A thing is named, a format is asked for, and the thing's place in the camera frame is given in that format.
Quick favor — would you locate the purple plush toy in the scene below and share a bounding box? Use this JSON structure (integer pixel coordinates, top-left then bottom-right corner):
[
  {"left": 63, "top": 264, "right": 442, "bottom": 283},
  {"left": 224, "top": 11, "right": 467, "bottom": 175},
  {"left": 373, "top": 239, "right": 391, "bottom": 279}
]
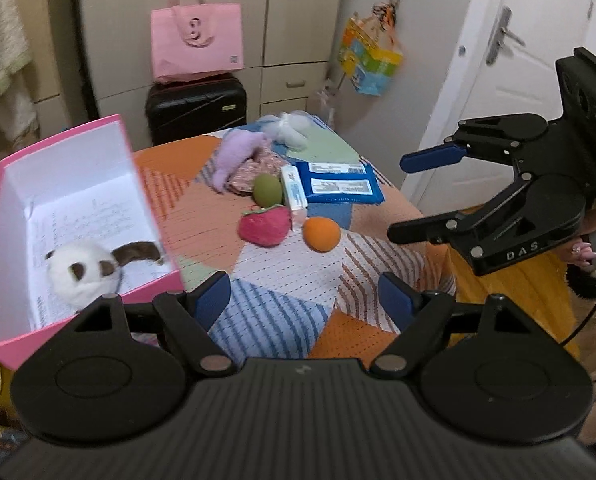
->
[{"left": 212, "top": 127, "right": 271, "bottom": 195}]

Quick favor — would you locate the person's right hand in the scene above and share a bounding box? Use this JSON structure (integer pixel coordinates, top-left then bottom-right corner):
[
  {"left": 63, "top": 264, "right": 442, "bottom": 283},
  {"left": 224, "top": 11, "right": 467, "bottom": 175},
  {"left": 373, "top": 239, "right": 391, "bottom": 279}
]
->
[{"left": 568, "top": 206, "right": 596, "bottom": 268}]

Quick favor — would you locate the printed white paper sheet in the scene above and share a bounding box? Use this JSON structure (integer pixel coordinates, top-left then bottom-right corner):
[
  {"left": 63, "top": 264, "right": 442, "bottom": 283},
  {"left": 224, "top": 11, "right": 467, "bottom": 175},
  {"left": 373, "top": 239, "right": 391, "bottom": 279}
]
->
[{"left": 25, "top": 195, "right": 173, "bottom": 328}]

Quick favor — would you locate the green soft ball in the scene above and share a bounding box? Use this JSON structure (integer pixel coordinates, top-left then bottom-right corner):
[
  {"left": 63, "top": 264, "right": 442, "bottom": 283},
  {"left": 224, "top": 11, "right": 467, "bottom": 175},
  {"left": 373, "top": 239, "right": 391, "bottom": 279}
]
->
[{"left": 252, "top": 174, "right": 283, "bottom": 208}]

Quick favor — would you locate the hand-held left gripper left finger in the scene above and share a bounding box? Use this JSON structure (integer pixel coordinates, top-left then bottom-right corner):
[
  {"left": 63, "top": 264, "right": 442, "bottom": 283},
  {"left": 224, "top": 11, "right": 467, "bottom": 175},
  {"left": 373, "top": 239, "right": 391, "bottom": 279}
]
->
[{"left": 72, "top": 271, "right": 236, "bottom": 376}]

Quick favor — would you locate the pink floral cloth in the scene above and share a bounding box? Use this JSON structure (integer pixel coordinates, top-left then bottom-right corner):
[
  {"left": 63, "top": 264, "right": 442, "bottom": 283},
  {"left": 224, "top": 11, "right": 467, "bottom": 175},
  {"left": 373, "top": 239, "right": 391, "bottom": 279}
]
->
[{"left": 228, "top": 152, "right": 283, "bottom": 196}]

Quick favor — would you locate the pink tote bag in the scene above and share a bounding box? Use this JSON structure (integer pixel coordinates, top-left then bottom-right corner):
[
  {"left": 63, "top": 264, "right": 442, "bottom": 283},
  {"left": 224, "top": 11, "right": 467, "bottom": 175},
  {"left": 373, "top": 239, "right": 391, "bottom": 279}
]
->
[{"left": 150, "top": 0, "right": 245, "bottom": 85}]

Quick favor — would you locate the black suitcase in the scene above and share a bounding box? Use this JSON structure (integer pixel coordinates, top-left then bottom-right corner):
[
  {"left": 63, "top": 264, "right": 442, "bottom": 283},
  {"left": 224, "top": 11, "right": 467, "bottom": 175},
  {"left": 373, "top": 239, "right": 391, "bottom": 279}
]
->
[{"left": 145, "top": 74, "right": 249, "bottom": 147}]

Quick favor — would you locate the silver door handle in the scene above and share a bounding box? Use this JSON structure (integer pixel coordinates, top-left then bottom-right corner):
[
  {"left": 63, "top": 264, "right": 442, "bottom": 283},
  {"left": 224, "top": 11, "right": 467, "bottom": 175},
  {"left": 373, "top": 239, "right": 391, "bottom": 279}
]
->
[{"left": 485, "top": 6, "right": 526, "bottom": 66}]

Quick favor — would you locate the red strawberry plush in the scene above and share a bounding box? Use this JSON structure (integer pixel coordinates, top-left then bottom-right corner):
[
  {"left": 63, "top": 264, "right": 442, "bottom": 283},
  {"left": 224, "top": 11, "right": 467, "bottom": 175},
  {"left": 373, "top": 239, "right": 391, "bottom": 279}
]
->
[{"left": 238, "top": 205, "right": 293, "bottom": 247}]

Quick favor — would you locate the grey wardrobe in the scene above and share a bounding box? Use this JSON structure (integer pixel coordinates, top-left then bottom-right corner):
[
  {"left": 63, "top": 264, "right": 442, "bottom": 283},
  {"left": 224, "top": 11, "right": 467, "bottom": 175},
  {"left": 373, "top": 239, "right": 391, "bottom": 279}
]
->
[{"left": 75, "top": 0, "right": 351, "bottom": 126}]

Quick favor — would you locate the beige cabinet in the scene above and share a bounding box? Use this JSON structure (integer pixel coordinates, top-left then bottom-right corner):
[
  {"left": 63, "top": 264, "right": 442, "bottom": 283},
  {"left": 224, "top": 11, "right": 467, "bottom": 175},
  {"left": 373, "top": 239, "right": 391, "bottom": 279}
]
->
[{"left": 28, "top": 0, "right": 86, "bottom": 126}]

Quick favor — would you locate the blue packet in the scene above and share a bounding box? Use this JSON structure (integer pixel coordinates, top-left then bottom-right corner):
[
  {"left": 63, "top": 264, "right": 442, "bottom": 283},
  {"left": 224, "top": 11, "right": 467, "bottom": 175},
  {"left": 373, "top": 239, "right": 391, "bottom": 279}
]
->
[{"left": 295, "top": 161, "right": 383, "bottom": 205}]

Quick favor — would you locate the colourful hanging gift bag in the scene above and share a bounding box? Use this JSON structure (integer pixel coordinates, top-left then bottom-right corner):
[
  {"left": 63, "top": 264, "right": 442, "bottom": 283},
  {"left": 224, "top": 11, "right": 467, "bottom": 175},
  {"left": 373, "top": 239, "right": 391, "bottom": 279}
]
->
[{"left": 339, "top": 0, "right": 405, "bottom": 97}]

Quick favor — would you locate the pink cardboard box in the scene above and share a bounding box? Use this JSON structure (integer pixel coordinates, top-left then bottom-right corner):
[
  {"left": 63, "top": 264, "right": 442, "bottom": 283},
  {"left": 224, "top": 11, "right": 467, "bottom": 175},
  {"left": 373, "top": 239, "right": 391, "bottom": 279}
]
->
[{"left": 0, "top": 114, "right": 186, "bottom": 371}]

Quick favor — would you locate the white door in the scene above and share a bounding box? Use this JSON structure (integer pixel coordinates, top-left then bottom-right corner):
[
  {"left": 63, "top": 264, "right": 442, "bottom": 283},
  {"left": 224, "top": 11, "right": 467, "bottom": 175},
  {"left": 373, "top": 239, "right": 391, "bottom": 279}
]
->
[{"left": 403, "top": 0, "right": 596, "bottom": 211}]

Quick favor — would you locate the white and brown plush dog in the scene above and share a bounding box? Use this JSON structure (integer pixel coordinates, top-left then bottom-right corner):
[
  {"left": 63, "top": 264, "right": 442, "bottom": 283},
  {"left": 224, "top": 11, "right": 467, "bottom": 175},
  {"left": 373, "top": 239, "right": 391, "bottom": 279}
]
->
[{"left": 45, "top": 241, "right": 166, "bottom": 311}]

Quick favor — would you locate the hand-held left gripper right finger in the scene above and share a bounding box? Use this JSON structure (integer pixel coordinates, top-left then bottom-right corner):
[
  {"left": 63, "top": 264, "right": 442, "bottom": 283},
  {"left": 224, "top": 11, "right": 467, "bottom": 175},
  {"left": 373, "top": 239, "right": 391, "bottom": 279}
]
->
[{"left": 370, "top": 271, "right": 529, "bottom": 378}]

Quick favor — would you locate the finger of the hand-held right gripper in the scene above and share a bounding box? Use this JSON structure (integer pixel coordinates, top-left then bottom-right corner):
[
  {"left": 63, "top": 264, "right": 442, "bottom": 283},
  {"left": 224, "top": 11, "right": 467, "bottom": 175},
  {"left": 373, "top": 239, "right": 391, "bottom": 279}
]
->
[
  {"left": 399, "top": 114, "right": 550, "bottom": 174},
  {"left": 387, "top": 173, "right": 535, "bottom": 247}
]

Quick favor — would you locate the patchwork blanket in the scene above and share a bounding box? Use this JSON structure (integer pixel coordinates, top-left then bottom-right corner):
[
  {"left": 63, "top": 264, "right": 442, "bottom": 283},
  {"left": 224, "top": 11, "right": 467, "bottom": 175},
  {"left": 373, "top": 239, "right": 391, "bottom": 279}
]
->
[{"left": 130, "top": 115, "right": 456, "bottom": 361}]

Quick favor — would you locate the white plush toy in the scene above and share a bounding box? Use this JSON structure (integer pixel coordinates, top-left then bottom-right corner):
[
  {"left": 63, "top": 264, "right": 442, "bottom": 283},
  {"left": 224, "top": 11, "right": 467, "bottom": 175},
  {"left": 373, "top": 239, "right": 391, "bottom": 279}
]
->
[{"left": 255, "top": 111, "right": 313, "bottom": 150}]

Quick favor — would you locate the white tube carton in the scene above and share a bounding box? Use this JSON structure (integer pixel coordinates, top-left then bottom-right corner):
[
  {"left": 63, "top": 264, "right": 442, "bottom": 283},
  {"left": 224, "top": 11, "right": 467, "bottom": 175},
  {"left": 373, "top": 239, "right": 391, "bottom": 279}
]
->
[{"left": 280, "top": 164, "right": 309, "bottom": 231}]

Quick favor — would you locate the orange soft ball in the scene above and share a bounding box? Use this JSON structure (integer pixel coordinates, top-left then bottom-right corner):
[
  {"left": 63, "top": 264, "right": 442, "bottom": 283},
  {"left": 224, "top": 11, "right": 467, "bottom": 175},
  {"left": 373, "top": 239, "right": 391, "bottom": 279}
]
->
[{"left": 303, "top": 216, "right": 341, "bottom": 253}]

